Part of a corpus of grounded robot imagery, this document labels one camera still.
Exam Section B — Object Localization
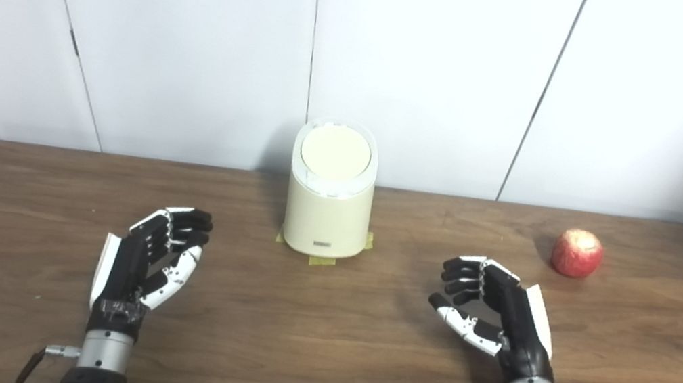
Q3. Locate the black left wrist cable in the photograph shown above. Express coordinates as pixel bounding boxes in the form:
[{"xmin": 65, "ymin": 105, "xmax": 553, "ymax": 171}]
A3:
[{"xmin": 14, "ymin": 338, "xmax": 82, "ymax": 383}]

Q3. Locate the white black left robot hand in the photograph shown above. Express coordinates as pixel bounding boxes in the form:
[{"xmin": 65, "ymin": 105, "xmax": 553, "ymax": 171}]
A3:
[{"xmin": 84, "ymin": 194, "xmax": 216, "ymax": 351}]

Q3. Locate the cream-colored bin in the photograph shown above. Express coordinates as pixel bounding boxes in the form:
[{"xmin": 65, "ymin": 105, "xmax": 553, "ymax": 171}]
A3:
[{"xmin": 276, "ymin": 114, "xmax": 387, "ymax": 265}]

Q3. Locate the red apple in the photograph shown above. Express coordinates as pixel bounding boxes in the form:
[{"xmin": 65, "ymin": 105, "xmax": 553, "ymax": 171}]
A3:
[{"xmin": 548, "ymin": 226, "xmax": 607, "ymax": 283}]

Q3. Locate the black wall panel hinge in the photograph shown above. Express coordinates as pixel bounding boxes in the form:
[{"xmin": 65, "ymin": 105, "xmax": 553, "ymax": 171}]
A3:
[{"xmin": 66, "ymin": 28, "xmax": 85, "ymax": 58}]

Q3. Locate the round cream bin lid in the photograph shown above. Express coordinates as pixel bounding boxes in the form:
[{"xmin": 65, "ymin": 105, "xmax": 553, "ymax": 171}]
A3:
[{"xmin": 297, "ymin": 119, "xmax": 376, "ymax": 183}]

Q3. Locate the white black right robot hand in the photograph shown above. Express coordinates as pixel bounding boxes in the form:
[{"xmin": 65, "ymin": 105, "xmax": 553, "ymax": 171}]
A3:
[{"xmin": 418, "ymin": 248, "xmax": 573, "ymax": 383}]

